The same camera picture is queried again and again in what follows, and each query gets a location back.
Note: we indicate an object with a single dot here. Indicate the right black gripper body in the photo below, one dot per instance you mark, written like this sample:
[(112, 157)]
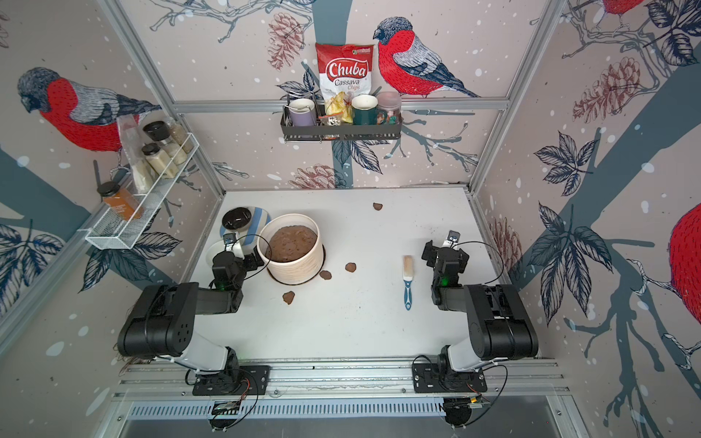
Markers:
[(432, 252)]

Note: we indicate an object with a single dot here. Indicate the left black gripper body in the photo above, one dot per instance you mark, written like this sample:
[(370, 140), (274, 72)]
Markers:
[(247, 265)]

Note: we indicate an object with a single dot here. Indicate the white ceramic pot with soil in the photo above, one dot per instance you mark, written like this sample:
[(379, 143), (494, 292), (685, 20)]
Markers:
[(288, 238)]

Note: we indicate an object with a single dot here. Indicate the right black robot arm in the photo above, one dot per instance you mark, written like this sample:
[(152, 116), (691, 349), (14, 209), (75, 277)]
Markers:
[(498, 325)]

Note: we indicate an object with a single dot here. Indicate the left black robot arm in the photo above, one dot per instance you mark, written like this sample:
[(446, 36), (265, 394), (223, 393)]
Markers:
[(161, 324)]

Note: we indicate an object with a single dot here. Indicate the white oval bowl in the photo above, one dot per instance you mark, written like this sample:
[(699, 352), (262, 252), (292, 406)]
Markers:
[(214, 250)]

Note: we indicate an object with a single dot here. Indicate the blue striped plate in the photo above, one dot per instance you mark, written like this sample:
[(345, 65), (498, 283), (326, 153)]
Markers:
[(247, 238)]

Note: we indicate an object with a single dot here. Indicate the small black bowl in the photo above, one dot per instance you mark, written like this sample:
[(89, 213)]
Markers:
[(237, 219)]

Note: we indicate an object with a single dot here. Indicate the black lid spice jar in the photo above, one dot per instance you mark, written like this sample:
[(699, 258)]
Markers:
[(159, 133), (160, 161)]

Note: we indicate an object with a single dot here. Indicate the orange spice jar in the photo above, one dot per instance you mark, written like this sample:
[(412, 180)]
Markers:
[(121, 202)]

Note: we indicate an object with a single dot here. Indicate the pink lidded jar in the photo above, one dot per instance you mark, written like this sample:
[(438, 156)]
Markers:
[(389, 107)]

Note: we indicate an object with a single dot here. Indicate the clear plastic bag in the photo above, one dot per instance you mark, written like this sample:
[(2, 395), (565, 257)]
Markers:
[(143, 174)]

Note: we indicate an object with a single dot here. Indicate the green mug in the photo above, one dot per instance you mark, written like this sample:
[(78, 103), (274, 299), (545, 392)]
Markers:
[(365, 110)]

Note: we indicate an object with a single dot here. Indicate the purple mug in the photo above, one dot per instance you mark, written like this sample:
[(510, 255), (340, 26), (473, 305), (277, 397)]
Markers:
[(302, 113)]

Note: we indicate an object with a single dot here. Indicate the small snack packet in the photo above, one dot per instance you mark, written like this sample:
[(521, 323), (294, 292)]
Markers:
[(331, 120)]

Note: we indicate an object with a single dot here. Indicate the red Chuba chips bag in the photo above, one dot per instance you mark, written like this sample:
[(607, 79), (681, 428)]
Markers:
[(345, 72)]

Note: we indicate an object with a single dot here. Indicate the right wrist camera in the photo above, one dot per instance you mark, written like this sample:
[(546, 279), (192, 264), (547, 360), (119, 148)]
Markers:
[(452, 239)]

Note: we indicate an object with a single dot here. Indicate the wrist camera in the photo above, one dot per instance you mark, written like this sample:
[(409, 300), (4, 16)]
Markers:
[(452, 239), (229, 241)]

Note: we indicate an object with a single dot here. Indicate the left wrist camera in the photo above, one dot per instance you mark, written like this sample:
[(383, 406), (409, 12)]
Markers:
[(229, 241)]

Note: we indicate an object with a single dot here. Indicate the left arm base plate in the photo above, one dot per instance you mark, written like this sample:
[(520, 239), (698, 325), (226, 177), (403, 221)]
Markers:
[(251, 380)]

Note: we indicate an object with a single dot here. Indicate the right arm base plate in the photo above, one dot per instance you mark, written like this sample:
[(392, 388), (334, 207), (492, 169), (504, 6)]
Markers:
[(427, 378)]

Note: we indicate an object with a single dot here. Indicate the white wire wall rack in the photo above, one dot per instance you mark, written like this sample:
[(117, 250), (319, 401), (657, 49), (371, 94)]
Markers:
[(112, 231)]

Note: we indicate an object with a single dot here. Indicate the aluminium mounting rail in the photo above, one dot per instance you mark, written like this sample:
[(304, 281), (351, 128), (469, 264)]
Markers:
[(343, 378)]

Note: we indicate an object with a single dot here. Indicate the black wall shelf basket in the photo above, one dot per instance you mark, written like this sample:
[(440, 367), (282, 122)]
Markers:
[(343, 132)]

